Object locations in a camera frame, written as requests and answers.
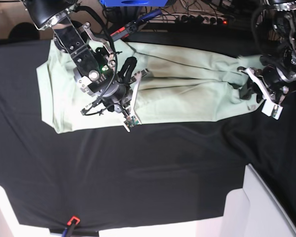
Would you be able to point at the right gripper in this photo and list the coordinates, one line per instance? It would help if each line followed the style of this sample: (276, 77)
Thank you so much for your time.
(115, 91)

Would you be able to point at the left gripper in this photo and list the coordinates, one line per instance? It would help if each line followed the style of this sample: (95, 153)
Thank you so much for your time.
(271, 84)

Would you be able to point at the light green T-shirt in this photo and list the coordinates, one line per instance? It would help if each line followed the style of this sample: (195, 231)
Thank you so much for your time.
(184, 85)

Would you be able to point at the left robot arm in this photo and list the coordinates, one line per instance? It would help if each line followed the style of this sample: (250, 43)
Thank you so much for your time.
(283, 20)

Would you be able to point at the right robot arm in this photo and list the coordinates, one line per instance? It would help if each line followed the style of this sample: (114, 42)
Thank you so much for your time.
(75, 41)

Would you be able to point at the black table cloth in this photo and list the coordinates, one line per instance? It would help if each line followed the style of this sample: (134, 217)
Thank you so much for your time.
(111, 178)

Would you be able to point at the red black clamp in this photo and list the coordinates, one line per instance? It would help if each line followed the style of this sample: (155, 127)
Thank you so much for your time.
(133, 26)

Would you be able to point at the red blue bottom clamp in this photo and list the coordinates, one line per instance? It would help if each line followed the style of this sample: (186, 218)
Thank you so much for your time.
(72, 229)

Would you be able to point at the blue box at top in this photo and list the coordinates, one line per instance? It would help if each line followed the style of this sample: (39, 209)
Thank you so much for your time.
(125, 3)

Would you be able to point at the white power strip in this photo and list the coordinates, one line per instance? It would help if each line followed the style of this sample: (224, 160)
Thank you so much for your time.
(192, 18)

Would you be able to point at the white right table frame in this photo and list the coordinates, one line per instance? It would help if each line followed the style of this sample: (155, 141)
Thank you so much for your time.
(254, 211)

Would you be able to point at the white table frame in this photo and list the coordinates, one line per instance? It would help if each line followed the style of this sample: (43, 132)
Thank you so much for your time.
(9, 225)
(254, 211)

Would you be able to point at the white left table frame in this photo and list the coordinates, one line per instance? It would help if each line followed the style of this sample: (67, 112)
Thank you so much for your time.
(9, 225)

